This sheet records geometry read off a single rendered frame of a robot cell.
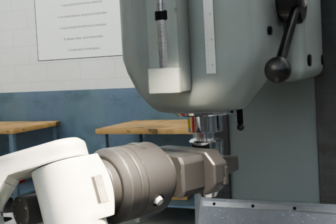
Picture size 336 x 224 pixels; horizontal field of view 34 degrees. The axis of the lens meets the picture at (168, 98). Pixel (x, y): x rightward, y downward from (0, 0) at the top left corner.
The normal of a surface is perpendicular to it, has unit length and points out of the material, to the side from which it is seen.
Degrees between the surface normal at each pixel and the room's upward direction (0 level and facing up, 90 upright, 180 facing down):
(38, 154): 73
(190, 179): 90
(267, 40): 90
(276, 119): 90
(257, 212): 64
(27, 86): 90
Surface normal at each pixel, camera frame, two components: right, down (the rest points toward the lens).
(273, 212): -0.39, -0.39
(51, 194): -0.35, -0.10
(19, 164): 0.07, -0.24
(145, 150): 0.33, -0.86
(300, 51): 0.36, 0.03
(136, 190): 0.71, 0.03
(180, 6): 0.91, -0.03
